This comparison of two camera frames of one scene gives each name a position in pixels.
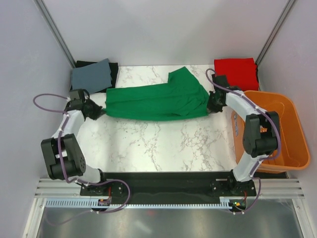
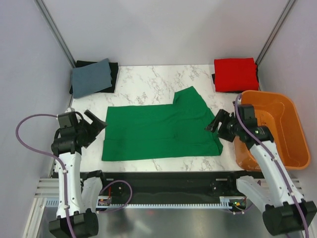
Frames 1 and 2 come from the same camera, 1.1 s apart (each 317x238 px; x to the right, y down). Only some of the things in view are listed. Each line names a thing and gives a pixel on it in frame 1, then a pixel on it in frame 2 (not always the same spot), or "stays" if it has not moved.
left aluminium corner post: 52,28 stays
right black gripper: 211,107 to 222,116
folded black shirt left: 114,68 stays
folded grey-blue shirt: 92,77 stays
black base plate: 168,186 stays
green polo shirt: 182,97 to 178,130
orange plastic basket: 293,152 stays
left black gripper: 98,112 to 97,124
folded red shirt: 242,72 stays
